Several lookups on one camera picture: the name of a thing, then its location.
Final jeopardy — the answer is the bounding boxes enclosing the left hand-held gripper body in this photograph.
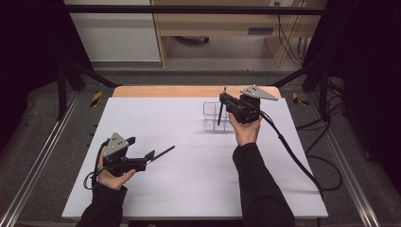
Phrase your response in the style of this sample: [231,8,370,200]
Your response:
[101,131,148,177]

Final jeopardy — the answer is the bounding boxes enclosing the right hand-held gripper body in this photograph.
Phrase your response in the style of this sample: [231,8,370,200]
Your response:
[227,84,279,125]

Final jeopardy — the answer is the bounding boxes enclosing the clear acrylic organizer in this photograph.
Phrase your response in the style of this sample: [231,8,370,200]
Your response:
[202,101,239,132]

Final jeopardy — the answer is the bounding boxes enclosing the person's right hand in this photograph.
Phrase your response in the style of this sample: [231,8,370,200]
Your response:
[227,112,263,148]

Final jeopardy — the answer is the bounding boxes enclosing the person's left hand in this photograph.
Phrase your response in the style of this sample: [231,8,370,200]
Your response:
[96,154,138,191]

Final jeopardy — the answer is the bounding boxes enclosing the yellow clamp right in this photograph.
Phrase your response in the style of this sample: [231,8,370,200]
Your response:
[291,92,311,108]

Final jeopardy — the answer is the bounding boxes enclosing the yellow clamp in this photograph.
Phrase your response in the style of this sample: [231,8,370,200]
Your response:
[90,91,104,109]
[291,92,311,108]

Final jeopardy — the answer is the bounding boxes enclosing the white table mat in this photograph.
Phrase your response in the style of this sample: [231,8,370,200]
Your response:
[61,96,329,219]

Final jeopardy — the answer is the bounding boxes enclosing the yellow clamp left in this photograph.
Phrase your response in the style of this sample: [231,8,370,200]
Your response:
[90,91,104,109]

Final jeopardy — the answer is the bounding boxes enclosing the wooden table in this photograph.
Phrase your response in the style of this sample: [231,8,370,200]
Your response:
[112,85,282,99]

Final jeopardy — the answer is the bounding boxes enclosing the grey desk label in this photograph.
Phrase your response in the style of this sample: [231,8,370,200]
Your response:
[247,26,275,36]

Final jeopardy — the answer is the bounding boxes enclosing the light wooden desk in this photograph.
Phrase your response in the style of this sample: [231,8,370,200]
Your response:
[150,0,329,68]

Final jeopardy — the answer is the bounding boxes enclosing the white cabinet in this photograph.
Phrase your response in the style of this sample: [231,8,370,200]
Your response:
[63,0,162,62]

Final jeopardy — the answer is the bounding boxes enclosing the black curtain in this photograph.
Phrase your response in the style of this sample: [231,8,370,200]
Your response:
[0,0,94,154]
[304,0,401,187]

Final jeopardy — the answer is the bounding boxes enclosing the left hand-held gripper cable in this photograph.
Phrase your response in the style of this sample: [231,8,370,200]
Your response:
[82,140,110,191]

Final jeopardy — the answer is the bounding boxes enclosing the hand-held gripper cable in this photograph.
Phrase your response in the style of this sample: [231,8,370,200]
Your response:
[259,110,343,198]
[82,140,110,191]

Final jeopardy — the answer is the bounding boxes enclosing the right hand-held gripper cable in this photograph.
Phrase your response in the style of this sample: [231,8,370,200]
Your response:
[259,110,343,198]

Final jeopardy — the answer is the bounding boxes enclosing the black metal frame stand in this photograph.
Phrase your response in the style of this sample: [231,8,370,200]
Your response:
[56,59,123,121]
[270,61,331,123]

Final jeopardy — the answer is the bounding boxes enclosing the aluminium rail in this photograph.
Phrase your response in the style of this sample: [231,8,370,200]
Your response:
[306,93,383,227]
[0,91,81,227]

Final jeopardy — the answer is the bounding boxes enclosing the black hanging cables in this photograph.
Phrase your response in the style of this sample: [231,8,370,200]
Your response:
[273,1,312,66]

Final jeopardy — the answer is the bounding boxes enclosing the black floor cables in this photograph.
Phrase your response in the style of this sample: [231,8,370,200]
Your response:
[295,77,347,155]

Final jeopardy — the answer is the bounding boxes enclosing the black horizontal frame bar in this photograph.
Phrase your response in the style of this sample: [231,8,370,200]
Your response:
[62,4,327,16]

